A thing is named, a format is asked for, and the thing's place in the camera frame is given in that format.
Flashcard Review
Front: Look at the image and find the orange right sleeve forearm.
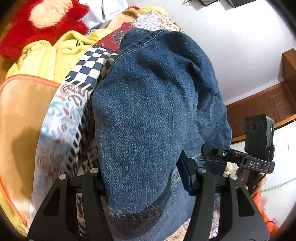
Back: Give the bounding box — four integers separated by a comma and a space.
252, 191, 280, 237

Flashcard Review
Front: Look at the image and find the tan orange-trimmed blanket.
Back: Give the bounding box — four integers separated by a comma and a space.
1, 75, 59, 226

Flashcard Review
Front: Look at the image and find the person right hand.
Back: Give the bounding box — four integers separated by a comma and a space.
236, 168, 266, 196

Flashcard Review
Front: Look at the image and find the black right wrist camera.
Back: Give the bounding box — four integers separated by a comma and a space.
244, 114, 274, 161

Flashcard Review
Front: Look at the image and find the red plush toy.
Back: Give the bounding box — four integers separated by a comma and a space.
1, 0, 89, 60

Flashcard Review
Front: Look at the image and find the wooden door frame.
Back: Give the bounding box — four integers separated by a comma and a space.
227, 49, 295, 143

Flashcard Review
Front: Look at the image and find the wall mounted black television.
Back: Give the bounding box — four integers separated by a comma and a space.
199, 0, 256, 9

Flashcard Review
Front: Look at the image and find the patchwork patterned bedspread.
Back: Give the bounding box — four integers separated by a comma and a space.
28, 10, 220, 241

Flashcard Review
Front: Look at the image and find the white pillow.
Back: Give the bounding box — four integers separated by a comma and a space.
79, 0, 128, 29

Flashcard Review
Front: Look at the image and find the yellow blanket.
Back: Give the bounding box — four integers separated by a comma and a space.
6, 29, 112, 83

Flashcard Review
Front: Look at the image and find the blue denim jacket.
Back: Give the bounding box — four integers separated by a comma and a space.
92, 29, 232, 240

